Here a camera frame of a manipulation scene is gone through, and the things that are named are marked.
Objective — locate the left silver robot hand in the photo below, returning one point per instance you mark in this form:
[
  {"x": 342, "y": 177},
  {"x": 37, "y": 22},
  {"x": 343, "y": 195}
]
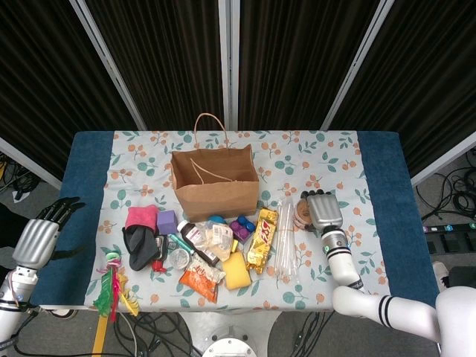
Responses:
[{"x": 35, "y": 243}]

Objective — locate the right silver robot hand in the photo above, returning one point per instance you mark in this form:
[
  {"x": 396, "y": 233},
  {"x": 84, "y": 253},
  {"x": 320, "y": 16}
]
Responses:
[{"x": 325, "y": 212}]

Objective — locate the clear straw bundle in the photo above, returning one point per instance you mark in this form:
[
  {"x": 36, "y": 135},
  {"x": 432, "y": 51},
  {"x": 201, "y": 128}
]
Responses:
[{"x": 285, "y": 238}]

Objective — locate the gold snack package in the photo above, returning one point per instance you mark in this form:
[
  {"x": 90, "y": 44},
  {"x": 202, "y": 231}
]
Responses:
[{"x": 262, "y": 241}]

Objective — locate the clear plastic packet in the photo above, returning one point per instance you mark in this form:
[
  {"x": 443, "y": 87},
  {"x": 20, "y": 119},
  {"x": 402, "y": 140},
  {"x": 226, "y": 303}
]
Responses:
[{"x": 219, "y": 238}]

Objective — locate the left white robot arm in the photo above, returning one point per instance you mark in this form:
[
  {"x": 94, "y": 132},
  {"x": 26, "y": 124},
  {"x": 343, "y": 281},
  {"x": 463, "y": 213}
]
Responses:
[{"x": 15, "y": 294}]

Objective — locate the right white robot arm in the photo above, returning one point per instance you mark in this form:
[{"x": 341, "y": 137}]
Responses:
[{"x": 346, "y": 267}]

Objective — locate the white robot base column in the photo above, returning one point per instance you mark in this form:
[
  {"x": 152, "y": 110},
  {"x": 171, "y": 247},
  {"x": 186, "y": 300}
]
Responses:
[{"x": 228, "y": 344}]

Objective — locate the brown paper bag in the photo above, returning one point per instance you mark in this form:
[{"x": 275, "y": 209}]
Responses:
[{"x": 219, "y": 201}]

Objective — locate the orange snack bag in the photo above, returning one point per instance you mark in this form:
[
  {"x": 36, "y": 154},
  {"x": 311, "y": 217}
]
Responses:
[{"x": 201, "y": 279}]

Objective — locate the clear round container of pins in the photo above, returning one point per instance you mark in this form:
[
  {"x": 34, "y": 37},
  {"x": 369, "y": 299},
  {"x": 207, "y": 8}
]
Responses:
[{"x": 179, "y": 259}]

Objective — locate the teal tube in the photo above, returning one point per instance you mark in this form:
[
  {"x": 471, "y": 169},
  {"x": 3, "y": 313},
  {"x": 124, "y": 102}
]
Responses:
[{"x": 182, "y": 243}]

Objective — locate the floral tablecloth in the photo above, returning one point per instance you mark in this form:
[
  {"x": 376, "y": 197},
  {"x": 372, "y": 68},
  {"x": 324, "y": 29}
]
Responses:
[{"x": 327, "y": 163}]

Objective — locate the blue table cover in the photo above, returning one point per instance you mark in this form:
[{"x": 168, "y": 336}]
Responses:
[{"x": 383, "y": 178}]

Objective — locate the purple and blue toy brick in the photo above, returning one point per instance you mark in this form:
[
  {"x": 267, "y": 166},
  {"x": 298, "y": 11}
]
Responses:
[{"x": 241, "y": 230}]

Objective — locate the colourful feather toy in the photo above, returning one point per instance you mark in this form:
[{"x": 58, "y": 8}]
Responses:
[{"x": 109, "y": 286}]

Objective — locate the dark grey cloth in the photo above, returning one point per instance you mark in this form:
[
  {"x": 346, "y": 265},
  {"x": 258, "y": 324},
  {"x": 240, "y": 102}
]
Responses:
[{"x": 141, "y": 249}]

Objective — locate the yellow sponge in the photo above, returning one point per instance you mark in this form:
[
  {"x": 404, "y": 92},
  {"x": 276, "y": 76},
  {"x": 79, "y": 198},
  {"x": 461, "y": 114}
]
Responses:
[{"x": 237, "y": 271}]

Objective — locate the pink cloth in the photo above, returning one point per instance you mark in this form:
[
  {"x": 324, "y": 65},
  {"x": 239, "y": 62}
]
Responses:
[{"x": 141, "y": 216}]

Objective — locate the black bottle with red cap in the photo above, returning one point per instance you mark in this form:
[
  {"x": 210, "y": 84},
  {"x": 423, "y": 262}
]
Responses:
[{"x": 160, "y": 247}]

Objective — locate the black power strip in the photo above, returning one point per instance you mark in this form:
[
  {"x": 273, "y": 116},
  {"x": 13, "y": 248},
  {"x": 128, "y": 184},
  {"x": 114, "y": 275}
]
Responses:
[{"x": 450, "y": 227}]

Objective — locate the white shoe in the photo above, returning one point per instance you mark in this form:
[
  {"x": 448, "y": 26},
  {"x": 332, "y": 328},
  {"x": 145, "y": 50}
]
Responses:
[{"x": 440, "y": 273}]

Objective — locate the purple foam cube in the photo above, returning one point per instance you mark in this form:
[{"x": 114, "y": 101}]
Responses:
[{"x": 166, "y": 222}]

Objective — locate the dark brown drink bottle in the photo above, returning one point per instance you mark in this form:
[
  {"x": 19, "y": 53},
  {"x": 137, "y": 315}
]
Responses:
[{"x": 190, "y": 232}]

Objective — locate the dark ribbed divider panel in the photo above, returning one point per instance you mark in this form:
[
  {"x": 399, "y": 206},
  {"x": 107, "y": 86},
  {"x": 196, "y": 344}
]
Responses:
[
  {"x": 44, "y": 74},
  {"x": 167, "y": 56},
  {"x": 297, "y": 56},
  {"x": 427, "y": 74}
]

